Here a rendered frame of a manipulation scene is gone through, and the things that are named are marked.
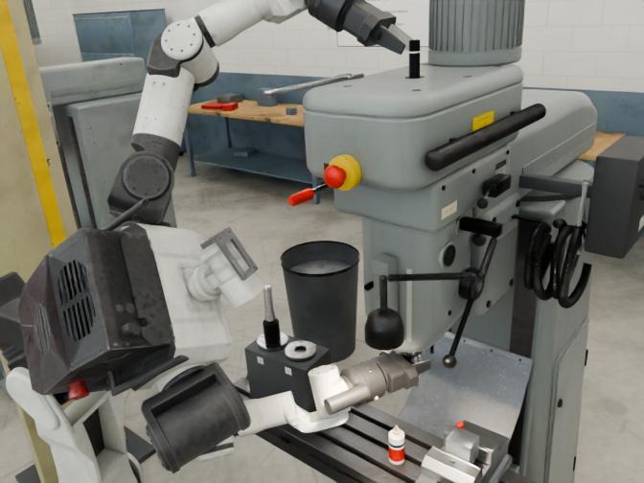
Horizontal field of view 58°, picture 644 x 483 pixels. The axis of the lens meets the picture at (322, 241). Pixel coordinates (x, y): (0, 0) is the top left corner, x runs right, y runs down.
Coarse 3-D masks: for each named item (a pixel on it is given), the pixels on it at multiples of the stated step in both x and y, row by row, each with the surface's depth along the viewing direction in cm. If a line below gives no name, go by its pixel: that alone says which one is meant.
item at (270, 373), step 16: (288, 336) 170; (256, 352) 164; (272, 352) 163; (288, 352) 160; (304, 352) 162; (320, 352) 162; (256, 368) 166; (272, 368) 162; (288, 368) 158; (304, 368) 155; (256, 384) 169; (272, 384) 164; (288, 384) 160; (304, 384) 157; (304, 400) 159
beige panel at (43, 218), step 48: (0, 0) 206; (0, 48) 210; (0, 96) 213; (0, 144) 217; (48, 144) 231; (0, 192) 221; (48, 192) 234; (0, 240) 224; (48, 240) 239; (48, 480) 263
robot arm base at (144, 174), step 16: (128, 160) 100; (144, 160) 100; (160, 160) 101; (128, 176) 99; (144, 176) 100; (160, 176) 101; (112, 192) 99; (128, 192) 99; (144, 192) 100; (160, 192) 101; (112, 208) 103; (128, 208) 100; (144, 208) 100; (160, 208) 101
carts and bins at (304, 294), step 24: (288, 264) 355; (312, 264) 360; (336, 264) 358; (288, 288) 337; (312, 288) 325; (336, 288) 327; (312, 312) 332; (336, 312) 334; (312, 336) 341; (336, 336) 341; (336, 360) 349
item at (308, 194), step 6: (324, 186) 112; (300, 192) 107; (306, 192) 107; (312, 192) 108; (318, 192) 110; (288, 198) 106; (294, 198) 105; (300, 198) 106; (306, 198) 107; (294, 204) 106
